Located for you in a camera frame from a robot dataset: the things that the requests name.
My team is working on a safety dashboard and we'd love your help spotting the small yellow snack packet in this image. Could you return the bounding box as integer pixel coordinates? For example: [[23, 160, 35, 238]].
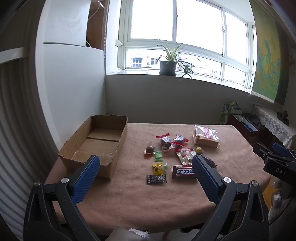
[[152, 163, 163, 176]]

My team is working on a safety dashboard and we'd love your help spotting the cardboard box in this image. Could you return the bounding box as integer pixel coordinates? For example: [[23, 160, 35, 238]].
[[58, 115, 128, 180]]

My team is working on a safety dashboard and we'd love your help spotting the black snack packet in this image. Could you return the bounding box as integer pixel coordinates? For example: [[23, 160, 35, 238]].
[[146, 174, 167, 185]]

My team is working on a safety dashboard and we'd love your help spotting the red and clear snack pouch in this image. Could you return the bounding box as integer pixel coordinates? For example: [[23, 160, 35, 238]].
[[175, 148, 197, 165]]

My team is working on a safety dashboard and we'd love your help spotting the clear bag of wafers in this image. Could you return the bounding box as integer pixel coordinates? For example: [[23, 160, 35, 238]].
[[193, 125, 220, 149]]

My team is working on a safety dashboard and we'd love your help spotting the white framed window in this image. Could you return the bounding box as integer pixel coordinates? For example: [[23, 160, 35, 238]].
[[116, 0, 257, 90]]

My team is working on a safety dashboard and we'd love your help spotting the potted spider plant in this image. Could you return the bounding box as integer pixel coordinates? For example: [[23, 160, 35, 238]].
[[155, 39, 201, 80]]

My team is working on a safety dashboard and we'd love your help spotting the wooden shelf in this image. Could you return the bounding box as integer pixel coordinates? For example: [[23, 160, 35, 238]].
[[86, 0, 109, 50]]

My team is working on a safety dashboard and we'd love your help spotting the small dark ornament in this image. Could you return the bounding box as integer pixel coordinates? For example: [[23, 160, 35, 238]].
[[277, 111, 290, 126]]

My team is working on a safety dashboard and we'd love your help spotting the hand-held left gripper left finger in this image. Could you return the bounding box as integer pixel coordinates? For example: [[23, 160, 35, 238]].
[[23, 155, 109, 241]]

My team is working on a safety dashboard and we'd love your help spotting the white ribbed panel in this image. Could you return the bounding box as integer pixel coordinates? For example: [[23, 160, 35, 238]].
[[0, 49, 60, 232]]

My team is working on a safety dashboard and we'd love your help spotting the white cabinet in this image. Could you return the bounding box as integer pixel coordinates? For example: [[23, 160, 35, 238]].
[[35, 0, 105, 149]]

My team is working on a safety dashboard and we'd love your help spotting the white lace cloth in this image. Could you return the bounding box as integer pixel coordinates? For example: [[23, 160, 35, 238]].
[[254, 105, 296, 149]]

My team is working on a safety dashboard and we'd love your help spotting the brown chocolate bar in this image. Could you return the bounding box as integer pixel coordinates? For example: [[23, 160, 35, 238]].
[[171, 164, 197, 179]]

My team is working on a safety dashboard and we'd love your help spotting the yellow and blue wall hanging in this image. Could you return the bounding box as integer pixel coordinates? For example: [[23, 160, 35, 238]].
[[248, 0, 284, 105]]

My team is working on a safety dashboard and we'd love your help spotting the person's right hand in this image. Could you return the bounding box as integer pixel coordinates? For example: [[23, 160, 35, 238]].
[[269, 179, 286, 217]]

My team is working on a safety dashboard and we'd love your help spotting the dark wooden cabinet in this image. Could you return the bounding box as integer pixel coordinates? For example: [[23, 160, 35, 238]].
[[228, 113, 262, 145]]

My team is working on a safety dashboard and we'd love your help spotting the green printed box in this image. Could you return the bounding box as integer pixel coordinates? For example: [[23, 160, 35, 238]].
[[218, 101, 242, 124]]

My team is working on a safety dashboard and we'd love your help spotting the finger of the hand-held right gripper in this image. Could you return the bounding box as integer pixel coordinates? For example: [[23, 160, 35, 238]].
[[272, 142, 296, 158], [253, 142, 279, 163]]

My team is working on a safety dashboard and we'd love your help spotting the purple candy in red wrapper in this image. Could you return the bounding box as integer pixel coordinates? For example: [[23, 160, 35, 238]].
[[156, 133, 174, 151], [171, 134, 189, 147]]

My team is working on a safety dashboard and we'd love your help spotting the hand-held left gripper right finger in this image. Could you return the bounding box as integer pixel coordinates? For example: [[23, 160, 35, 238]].
[[191, 154, 270, 241]]

